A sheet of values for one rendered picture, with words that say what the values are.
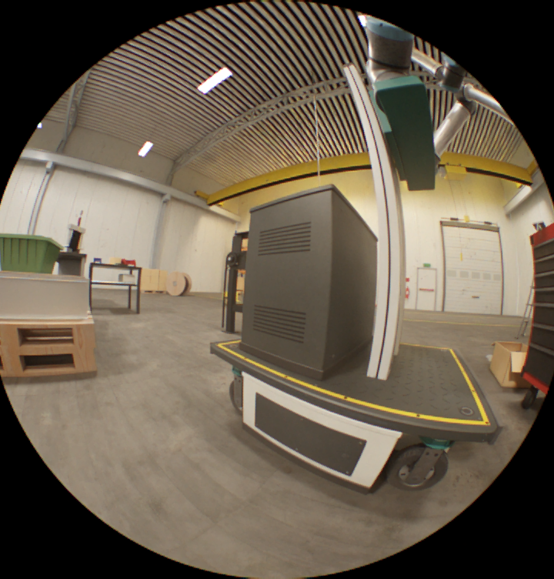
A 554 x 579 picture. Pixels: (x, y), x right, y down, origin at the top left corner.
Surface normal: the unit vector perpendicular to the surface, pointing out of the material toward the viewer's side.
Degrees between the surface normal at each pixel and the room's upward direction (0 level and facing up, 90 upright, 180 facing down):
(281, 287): 90
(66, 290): 90
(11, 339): 90
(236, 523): 0
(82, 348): 90
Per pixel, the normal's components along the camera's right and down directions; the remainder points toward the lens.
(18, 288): 0.86, 0.06
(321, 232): -0.66, -0.04
